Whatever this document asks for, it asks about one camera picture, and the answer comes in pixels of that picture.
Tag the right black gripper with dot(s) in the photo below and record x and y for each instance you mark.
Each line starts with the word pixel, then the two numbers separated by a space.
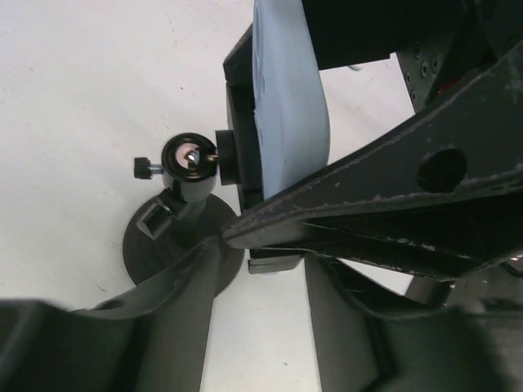
pixel 436 43

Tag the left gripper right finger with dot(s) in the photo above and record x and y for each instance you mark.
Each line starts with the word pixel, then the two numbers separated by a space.
pixel 368 338

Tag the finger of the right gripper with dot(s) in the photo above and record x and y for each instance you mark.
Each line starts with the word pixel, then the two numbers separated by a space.
pixel 438 196

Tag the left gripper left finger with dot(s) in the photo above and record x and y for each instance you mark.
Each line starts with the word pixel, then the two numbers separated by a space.
pixel 151 338

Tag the phone with light blue case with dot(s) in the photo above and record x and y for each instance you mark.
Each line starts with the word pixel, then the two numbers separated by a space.
pixel 290 110

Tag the black round base phone stand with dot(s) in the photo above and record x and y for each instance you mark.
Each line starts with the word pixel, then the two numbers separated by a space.
pixel 168 225

